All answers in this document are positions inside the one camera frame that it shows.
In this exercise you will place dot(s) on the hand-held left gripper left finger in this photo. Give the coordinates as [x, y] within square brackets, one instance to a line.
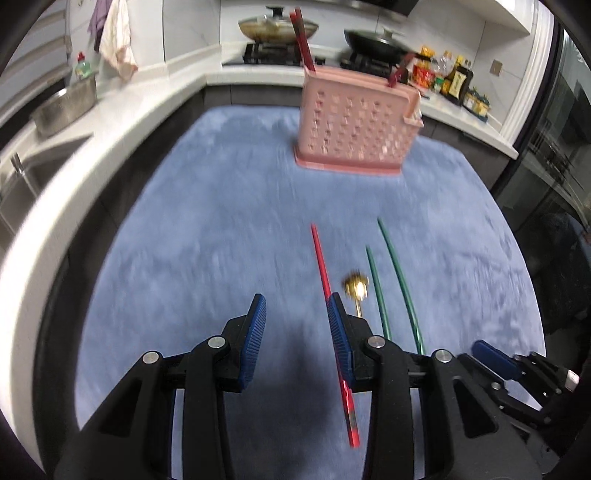
[254, 341]

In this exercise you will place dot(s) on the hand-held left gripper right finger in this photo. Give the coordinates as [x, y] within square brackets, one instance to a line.
[339, 341]

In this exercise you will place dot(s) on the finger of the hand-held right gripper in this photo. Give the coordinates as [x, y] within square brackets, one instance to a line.
[496, 360]
[547, 369]

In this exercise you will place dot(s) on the green chopstick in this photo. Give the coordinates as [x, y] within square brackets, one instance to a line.
[417, 339]
[381, 304]

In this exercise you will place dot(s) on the gold flower-shaped spoon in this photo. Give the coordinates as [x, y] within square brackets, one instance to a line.
[356, 286]

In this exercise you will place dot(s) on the pink perforated utensil holder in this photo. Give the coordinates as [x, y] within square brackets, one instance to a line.
[351, 124]

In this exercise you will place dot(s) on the brownish red chopstick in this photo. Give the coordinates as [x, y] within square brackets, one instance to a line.
[408, 60]
[395, 81]

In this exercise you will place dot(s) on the dark maroon chopstick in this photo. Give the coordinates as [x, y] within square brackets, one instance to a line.
[300, 44]

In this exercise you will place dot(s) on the blue plush tablecloth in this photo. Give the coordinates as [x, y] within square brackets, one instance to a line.
[207, 207]

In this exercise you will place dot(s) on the glass sliding door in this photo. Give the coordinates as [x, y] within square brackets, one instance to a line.
[549, 161]

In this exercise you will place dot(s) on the tray of small jars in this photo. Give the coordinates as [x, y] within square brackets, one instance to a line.
[476, 104]

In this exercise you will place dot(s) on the white kitchen countertop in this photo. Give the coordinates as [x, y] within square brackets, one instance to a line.
[138, 106]

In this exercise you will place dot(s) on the stainless steel sink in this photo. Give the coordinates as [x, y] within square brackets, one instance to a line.
[27, 184]

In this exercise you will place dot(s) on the small green-capped jar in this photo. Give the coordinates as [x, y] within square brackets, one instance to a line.
[438, 84]

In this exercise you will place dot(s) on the black gas stove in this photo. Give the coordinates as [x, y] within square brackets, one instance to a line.
[272, 53]

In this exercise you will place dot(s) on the metal faucet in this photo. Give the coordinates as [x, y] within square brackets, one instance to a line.
[18, 164]

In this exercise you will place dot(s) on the clear oil bottle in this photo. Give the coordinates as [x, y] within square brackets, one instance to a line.
[444, 62]

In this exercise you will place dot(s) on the black wok with lid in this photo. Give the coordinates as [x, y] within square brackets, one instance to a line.
[374, 44]

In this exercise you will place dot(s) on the yellow seasoning packet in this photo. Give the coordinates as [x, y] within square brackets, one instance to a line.
[427, 52]

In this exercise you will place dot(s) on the beige wok with glass lid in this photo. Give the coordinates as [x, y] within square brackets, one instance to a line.
[268, 27]

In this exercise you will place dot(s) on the green dish soap bottle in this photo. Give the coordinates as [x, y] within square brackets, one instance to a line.
[83, 69]

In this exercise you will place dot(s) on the white hanging towel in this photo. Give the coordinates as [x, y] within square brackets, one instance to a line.
[117, 41]

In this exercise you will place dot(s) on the black range hood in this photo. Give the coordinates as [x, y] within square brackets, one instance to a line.
[383, 3]

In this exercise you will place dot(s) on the purple hanging cloth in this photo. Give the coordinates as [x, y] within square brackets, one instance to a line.
[102, 21]

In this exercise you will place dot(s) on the grey window blind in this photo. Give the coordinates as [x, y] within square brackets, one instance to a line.
[37, 50]

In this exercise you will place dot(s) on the beige wall switch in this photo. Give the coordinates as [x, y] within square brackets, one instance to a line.
[497, 67]

